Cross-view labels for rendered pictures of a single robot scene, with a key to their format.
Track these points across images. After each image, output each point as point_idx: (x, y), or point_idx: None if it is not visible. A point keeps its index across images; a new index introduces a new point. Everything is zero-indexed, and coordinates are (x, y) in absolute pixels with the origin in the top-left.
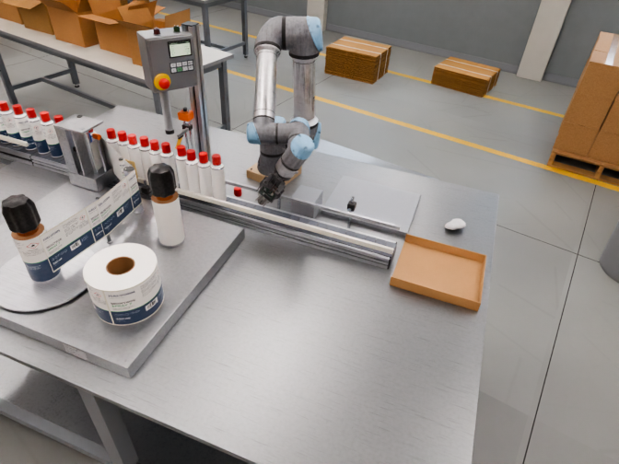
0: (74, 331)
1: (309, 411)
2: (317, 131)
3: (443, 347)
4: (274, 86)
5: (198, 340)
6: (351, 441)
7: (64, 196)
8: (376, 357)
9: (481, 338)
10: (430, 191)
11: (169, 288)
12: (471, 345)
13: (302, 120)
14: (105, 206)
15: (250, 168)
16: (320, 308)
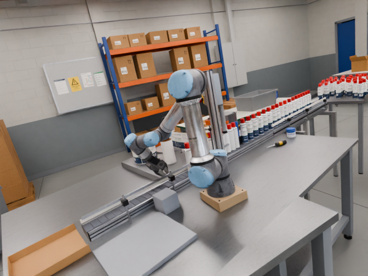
0: None
1: (68, 194)
2: (190, 168)
3: (27, 236)
4: (171, 111)
5: (120, 176)
6: (49, 201)
7: None
8: (57, 213)
9: (4, 255)
10: None
11: (143, 164)
12: (10, 248)
13: (148, 133)
14: (179, 137)
15: None
16: (96, 202)
